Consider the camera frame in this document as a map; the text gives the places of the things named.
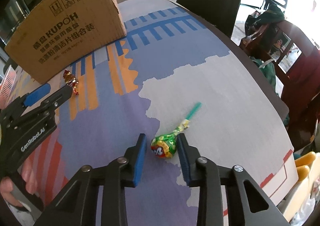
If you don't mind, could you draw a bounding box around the gold red candy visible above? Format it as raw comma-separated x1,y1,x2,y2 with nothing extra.
63,69,79,95

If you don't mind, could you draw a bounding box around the green lollipop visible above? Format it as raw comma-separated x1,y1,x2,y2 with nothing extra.
150,102,202,159

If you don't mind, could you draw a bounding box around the person left hand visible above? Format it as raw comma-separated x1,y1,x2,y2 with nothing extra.
1,157,37,208

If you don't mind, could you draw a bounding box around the pink basket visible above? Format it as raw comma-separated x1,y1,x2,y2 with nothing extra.
0,65,16,109

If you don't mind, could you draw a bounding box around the brown cardboard box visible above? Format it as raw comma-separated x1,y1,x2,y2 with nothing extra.
5,0,126,84

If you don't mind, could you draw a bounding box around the colourful patterned table mat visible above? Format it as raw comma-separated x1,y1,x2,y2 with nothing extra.
31,0,298,204

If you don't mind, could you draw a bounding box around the brown wooden chair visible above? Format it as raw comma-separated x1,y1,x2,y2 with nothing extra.
240,20,319,151

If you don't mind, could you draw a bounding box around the green patterned cloth bag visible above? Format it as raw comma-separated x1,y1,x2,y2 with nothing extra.
241,4,285,48

